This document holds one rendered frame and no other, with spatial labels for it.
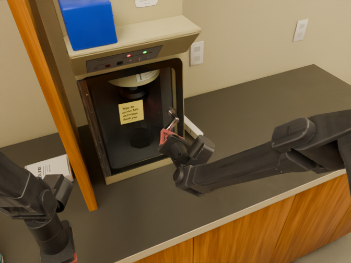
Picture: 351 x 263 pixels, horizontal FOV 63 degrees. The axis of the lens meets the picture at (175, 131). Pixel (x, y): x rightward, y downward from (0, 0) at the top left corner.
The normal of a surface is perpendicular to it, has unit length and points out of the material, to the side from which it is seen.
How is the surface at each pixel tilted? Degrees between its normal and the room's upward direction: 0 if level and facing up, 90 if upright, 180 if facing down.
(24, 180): 72
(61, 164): 0
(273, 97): 0
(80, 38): 90
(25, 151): 0
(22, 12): 90
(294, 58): 90
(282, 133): 55
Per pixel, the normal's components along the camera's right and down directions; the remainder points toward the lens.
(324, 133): -0.84, -0.44
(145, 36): -0.04, -0.76
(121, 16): 0.39, 0.59
